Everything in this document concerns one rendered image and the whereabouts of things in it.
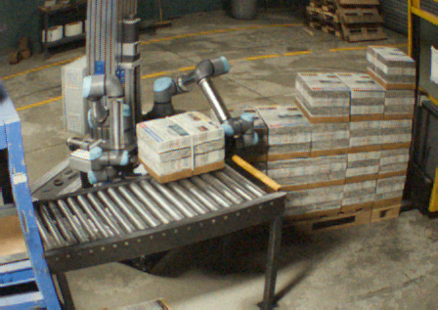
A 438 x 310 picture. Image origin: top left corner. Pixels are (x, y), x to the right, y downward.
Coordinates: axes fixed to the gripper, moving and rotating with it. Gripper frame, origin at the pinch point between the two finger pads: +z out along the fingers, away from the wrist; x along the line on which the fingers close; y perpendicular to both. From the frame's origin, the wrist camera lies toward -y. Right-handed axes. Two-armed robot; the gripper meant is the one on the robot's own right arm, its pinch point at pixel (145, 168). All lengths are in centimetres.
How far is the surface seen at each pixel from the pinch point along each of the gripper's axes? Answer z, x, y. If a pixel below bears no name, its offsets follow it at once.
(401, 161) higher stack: 185, -32, -30
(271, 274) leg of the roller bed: 42, -63, -50
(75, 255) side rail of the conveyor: -68, -63, -2
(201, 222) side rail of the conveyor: -1, -63, 0
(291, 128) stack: 98, 1, 2
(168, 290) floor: 0, -16, -79
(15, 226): -95, -31, 1
